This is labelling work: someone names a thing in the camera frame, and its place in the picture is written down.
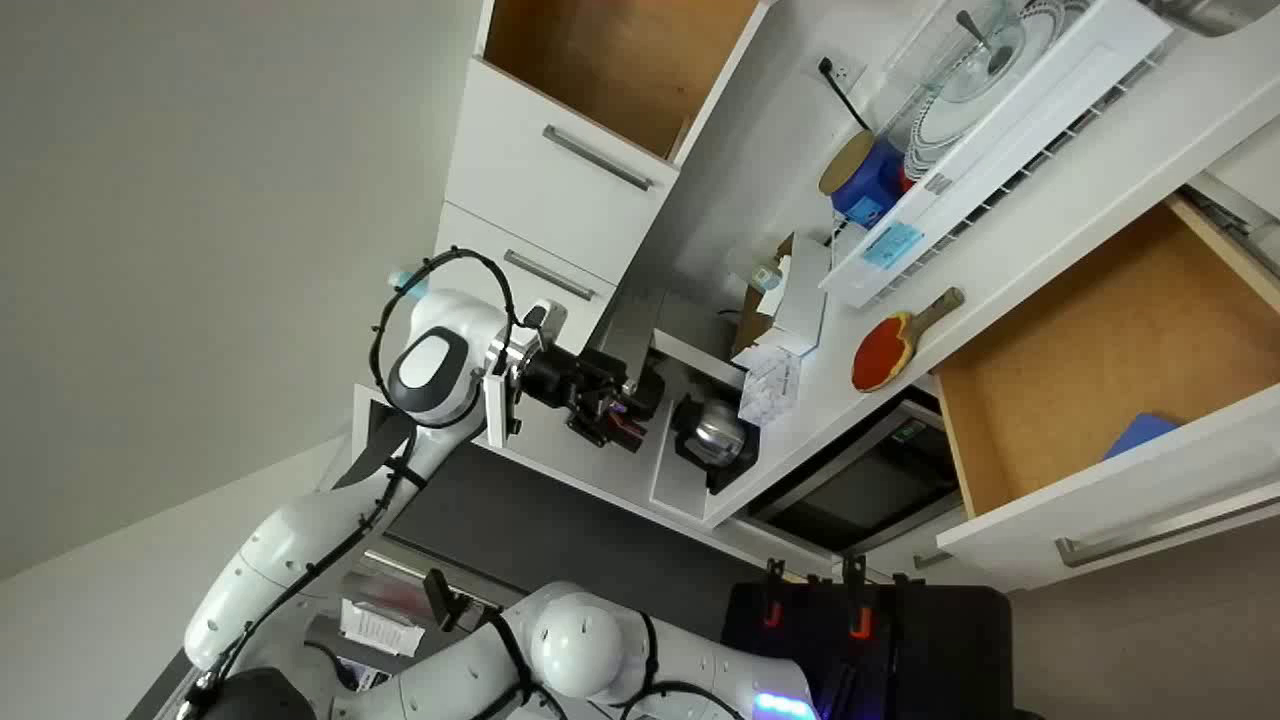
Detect red table tennis paddle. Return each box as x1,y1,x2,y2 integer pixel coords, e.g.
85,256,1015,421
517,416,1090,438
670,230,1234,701
848,284,968,394

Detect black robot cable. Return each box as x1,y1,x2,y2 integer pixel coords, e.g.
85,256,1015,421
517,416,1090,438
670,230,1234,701
363,243,529,416

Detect wooden brush with black handle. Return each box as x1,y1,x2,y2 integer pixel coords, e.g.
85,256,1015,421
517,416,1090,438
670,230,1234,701
811,53,880,201

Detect clear glass plate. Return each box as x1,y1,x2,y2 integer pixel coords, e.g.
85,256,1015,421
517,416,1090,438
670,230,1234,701
902,0,1075,182

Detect shiny metal pot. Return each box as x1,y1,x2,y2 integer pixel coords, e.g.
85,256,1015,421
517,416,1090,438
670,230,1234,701
670,388,766,476

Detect brown cardboard box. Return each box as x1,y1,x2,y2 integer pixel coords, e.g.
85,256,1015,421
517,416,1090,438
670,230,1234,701
725,234,802,361

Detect blue plastic cup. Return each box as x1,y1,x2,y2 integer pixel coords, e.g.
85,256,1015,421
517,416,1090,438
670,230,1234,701
833,130,911,230

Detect black oven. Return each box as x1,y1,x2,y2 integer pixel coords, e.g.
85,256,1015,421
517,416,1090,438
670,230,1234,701
739,394,968,560

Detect white paper packet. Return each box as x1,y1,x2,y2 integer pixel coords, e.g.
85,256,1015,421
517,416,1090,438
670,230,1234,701
338,596,434,661

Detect black case with orange clamps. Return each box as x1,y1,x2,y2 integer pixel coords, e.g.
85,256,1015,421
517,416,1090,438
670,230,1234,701
722,556,1019,720

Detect empty white wooden drawer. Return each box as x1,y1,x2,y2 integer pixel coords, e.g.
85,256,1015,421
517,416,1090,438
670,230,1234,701
435,0,776,292

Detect white drawer with wooden bottom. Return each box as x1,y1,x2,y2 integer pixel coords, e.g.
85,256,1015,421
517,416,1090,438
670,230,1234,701
932,190,1280,596

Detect light blue sponge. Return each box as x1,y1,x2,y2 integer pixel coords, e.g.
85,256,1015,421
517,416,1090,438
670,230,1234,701
861,214,927,275

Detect white kitchen cabinet unit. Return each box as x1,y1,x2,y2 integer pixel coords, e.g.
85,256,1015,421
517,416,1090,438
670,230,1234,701
350,0,1280,596

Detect white dish rack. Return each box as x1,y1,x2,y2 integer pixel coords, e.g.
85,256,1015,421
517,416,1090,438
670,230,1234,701
816,0,1180,315

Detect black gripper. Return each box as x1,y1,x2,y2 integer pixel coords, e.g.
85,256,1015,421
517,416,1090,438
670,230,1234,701
517,331,671,457

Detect grey metal drawer handle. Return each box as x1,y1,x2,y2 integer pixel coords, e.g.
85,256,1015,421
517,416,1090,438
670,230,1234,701
1051,492,1280,570
500,243,602,309
539,120,661,197

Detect blue foam eraser block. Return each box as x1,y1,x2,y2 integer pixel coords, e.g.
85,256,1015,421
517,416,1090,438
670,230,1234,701
1099,408,1190,465

